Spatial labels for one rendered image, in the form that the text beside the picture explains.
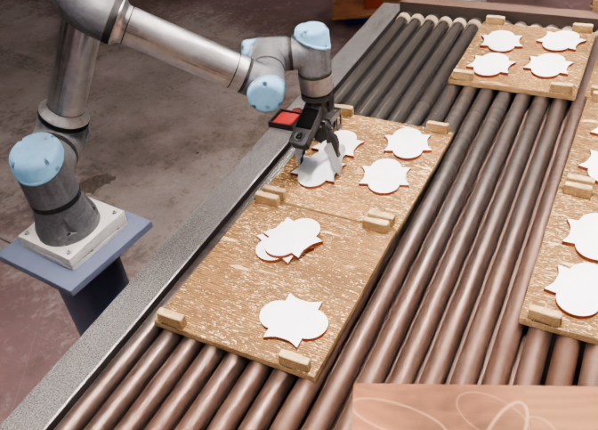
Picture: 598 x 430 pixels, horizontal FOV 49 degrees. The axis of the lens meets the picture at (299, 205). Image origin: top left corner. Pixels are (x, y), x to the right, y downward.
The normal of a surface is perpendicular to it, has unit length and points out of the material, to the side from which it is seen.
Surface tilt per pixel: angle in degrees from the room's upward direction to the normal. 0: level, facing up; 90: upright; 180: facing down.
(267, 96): 93
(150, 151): 0
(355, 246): 0
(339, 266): 0
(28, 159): 10
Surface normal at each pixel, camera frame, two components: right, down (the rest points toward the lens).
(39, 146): -0.12, -0.65
